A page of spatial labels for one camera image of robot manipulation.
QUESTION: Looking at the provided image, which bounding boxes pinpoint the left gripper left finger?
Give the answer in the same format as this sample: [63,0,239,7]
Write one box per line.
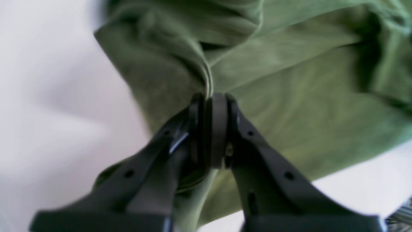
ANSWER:
[29,94,206,232]

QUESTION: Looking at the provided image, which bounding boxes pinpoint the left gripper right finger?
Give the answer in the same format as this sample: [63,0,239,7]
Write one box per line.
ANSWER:
[208,93,387,232]

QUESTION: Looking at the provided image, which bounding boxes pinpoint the olive green T-shirt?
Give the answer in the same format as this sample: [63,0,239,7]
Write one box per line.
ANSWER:
[93,0,412,232]

